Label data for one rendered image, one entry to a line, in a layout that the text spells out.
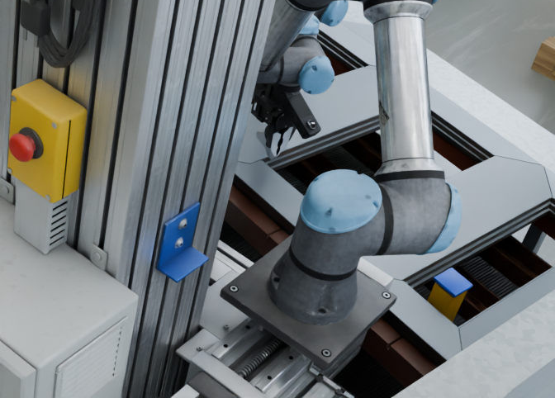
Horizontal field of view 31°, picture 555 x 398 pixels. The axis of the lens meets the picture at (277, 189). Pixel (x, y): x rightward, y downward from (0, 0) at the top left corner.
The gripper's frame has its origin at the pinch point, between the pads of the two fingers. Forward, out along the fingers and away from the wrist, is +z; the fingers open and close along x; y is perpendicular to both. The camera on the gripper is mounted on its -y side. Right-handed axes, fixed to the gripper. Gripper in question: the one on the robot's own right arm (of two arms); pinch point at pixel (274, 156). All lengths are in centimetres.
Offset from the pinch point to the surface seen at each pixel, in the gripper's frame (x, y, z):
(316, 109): -23.7, 10.1, 0.6
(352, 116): -30.2, 3.6, 0.6
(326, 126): -20.8, 3.5, 0.7
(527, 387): 26, -83, -21
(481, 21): -269, 110, 85
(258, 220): 15.0, -12.3, 3.6
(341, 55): -52, 29, 3
